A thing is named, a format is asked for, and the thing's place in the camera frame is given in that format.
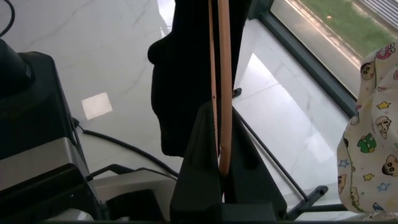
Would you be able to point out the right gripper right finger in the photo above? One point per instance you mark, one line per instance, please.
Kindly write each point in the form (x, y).
(252, 183)

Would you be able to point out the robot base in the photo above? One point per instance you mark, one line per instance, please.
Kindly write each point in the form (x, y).
(31, 161)

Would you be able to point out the cream printed shorts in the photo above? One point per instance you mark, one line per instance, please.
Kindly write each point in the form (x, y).
(370, 140)

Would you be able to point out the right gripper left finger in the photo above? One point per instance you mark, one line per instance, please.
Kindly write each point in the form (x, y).
(196, 180)

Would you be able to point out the black garment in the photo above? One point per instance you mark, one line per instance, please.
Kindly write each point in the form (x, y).
(183, 77)

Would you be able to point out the pink clothes hanger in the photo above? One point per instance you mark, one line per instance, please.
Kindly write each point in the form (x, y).
(225, 93)

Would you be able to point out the black clothes rack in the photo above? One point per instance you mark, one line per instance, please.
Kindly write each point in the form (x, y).
(306, 202)

